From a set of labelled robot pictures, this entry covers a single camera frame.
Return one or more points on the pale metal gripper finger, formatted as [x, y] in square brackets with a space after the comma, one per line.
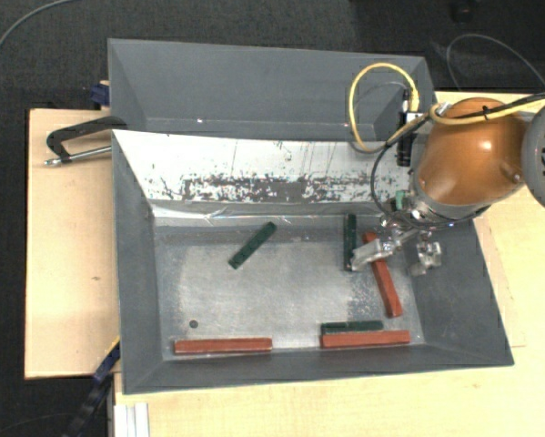
[372, 253]
[427, 254]

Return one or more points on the dark green flat block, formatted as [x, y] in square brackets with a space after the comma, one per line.
[351, 326]
[349, 239]
[252, 245]

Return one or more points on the red-brown flat block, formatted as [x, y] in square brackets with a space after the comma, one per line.
[388, 289]
[365, 339]
[223, 346]

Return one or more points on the grey metal bin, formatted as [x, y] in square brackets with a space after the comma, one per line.
[272, 285]

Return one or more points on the pale wood board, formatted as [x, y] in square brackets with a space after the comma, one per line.
[72, 244]

